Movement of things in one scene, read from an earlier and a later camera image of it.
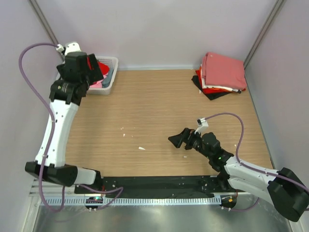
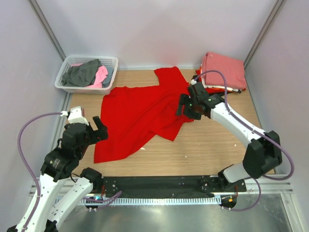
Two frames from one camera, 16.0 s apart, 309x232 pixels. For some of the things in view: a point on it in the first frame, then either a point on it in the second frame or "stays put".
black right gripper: [186, 136] to [184, 99]
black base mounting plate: [154, 187] stays put
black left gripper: [95, 75] to [101, 134]
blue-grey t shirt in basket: [106, 82] stays put
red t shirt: [104, 68] to [131, 116]
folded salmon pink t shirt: [224, 72] stays put
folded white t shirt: [203, 86] stays put
